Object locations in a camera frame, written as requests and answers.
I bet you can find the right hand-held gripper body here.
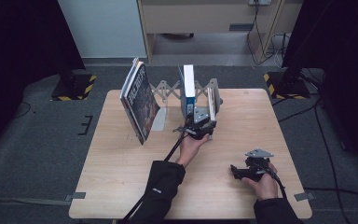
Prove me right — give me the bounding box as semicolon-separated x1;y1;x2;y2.
244;148;275;182

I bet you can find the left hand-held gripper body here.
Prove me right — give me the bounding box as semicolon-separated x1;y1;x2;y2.
172;106;213;141

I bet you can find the white caterpillar picture book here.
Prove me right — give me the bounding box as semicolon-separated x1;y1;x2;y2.
206;87;222;122

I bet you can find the thick blue book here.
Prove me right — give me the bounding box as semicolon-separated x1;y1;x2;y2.
178;64;197;120

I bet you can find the grey expandable metal book rack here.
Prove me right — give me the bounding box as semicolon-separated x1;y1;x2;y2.
150;77;224;132

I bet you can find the dark cover magazine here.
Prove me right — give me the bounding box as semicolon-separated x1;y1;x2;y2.
125;63;161;146

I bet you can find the portrait magazine with red label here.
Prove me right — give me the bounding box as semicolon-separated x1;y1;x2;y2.
121;60;145;145

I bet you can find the magazine with yellow corner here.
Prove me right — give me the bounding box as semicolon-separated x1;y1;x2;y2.
119;57;140;143

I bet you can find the person's right hand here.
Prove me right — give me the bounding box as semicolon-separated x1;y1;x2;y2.
241;164;279;202

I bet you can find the person's left hand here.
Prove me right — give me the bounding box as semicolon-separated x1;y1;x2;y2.
176;133;210;169

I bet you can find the grey tape piece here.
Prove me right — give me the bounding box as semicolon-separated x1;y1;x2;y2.
64;191;87;202
293;191;316;202

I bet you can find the striped black stand base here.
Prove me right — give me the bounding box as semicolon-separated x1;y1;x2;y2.
50;73;97;102
263;71;311;101

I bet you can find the wooden cabinet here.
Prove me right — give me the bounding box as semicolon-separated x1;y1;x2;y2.
136;0;304;63

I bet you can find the black tape floor mark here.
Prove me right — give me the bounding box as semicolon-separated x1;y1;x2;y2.
77;115;94;136

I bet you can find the white power strip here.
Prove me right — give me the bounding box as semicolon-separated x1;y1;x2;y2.
249;0;273;7

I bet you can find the white panel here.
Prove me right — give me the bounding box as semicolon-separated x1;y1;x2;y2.
58;0;147;59

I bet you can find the black curtain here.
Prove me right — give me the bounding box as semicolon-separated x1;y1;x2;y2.
0;0;87;162
281;0;358;171

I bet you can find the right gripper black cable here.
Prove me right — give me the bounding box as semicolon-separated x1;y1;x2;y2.
257;162;288;200

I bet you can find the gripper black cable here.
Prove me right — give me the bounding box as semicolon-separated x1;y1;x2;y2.
117;132;189;224
257;162;288;200

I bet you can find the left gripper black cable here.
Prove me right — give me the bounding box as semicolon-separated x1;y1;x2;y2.
117;132;189;224

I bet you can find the long black floor cable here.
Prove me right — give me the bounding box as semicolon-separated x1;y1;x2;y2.
313;104;345;224

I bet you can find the black power strip cable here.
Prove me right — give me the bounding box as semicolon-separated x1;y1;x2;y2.
246;3;276;66

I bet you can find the thin black floor cable loop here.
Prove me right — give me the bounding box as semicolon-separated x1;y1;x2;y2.
10;101;32;119

